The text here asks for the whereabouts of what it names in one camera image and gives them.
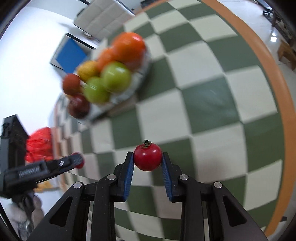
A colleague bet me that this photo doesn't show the cherry tomato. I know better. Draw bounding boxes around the cherry tomato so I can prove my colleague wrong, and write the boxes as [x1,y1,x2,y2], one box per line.
[70,152,85,169]
[133,140,162,172]

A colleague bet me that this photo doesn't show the dark red apple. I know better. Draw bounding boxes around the dark red apple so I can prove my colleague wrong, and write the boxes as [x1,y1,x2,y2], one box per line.
[67,93,90,120]

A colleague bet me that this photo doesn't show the brown-red round fruit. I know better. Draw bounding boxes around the brown-red round fruit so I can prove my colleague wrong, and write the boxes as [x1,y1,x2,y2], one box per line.
[62,73,80,95]

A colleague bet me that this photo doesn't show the green apple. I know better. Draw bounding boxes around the green apple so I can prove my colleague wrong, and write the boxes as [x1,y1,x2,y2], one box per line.
[101,61,132,93]
[83,76,110,104]

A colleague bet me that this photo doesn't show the yellow pear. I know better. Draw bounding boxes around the yellow pear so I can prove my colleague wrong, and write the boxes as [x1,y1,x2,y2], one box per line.
[76,60,99,82]

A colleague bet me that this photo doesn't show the orange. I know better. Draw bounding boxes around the orange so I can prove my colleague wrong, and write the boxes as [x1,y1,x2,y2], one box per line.
[97,47,115,73]
[111,32,146,69]

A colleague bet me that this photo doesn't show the snack box with chips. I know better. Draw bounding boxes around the snack box with chips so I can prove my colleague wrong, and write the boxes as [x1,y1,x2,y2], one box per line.
[34,180,60,193]

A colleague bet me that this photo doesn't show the red plastic bag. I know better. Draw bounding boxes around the red plastic bag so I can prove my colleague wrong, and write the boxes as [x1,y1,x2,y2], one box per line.
[25,127,53,163]

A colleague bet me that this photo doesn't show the grey fuzzy slippers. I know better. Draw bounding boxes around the grey fuzzy slippers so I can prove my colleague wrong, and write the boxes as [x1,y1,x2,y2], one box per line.
[5,191,45,240]

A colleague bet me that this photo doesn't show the blue folded mat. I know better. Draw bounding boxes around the blue folded mat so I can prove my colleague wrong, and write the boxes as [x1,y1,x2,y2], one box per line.
[56,39,87,73]

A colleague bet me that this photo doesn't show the green white checkered tablecloth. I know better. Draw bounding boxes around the green white checkered tablecloth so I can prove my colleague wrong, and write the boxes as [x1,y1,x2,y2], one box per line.
[55,1,295,240]

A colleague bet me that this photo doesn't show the oval deer-pattern plate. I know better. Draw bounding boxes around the oval deer-pattern plate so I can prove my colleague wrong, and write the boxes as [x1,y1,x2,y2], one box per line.
[78,49,152,124]

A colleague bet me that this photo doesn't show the white padded chair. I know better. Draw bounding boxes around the white padded chair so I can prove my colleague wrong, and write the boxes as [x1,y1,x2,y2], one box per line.
[74,0,134,40]

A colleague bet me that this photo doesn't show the small wooden stool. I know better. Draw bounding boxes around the small wooden stool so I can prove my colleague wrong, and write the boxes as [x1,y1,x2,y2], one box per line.
[277,40,296,71]

